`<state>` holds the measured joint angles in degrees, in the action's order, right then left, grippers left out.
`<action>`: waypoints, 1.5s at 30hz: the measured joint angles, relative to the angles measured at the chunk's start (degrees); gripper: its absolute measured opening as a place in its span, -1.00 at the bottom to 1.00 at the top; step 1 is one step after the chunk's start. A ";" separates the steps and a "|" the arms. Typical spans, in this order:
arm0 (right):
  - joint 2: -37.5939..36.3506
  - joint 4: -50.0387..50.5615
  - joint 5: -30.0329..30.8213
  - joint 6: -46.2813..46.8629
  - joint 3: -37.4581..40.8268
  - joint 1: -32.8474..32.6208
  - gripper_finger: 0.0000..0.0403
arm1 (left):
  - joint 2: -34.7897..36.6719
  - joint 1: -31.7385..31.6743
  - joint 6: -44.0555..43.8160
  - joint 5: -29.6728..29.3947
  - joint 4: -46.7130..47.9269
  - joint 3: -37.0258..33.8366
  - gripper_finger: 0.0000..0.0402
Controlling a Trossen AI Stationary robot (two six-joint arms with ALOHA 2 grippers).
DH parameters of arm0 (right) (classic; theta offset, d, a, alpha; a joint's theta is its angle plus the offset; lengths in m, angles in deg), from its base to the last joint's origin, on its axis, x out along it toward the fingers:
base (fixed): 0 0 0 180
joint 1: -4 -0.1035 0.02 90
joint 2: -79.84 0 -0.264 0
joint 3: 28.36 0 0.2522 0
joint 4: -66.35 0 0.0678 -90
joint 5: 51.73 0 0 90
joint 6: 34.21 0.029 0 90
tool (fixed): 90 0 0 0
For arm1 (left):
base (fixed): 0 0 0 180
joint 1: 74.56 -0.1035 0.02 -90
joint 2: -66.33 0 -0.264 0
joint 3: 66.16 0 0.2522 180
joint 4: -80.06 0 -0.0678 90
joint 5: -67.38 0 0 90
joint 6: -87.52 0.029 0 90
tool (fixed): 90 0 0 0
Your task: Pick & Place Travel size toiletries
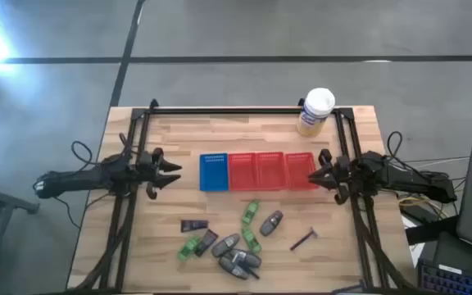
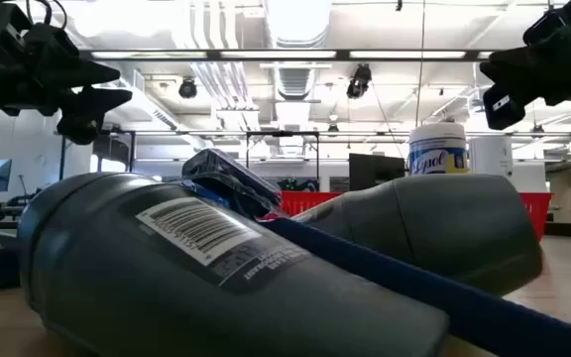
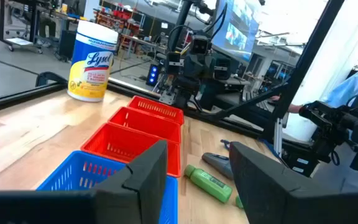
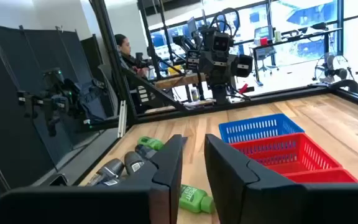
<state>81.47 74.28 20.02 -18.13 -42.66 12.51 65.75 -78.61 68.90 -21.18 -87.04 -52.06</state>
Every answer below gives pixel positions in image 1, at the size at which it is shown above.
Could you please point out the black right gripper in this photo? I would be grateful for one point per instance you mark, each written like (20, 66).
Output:
(340, 176)

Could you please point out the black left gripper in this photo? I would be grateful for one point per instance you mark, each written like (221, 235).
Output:
(151, 172)

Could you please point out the dark travel tube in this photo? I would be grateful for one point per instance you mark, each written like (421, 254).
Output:
(206, 242)
(194, 225)

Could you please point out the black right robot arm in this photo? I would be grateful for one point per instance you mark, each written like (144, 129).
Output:
(408, 178)

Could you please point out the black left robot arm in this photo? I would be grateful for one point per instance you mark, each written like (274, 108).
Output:
(80, 180)

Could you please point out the red plastic basket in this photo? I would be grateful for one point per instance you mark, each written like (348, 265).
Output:
(299, 170)
(270, 171)
(242, 172)

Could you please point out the blue plastic basket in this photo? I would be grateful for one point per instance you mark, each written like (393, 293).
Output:
(214, 172)

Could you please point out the white yellow wipes canister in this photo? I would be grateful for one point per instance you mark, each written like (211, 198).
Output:
(316, 112)

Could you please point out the black box under keyboard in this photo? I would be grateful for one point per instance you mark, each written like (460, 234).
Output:
(465, 256)

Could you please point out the black backlit keyboard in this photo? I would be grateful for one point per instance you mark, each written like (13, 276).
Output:
(453, 282)

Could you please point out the black aluminium table frame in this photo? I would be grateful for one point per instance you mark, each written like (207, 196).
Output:
(240, 110)

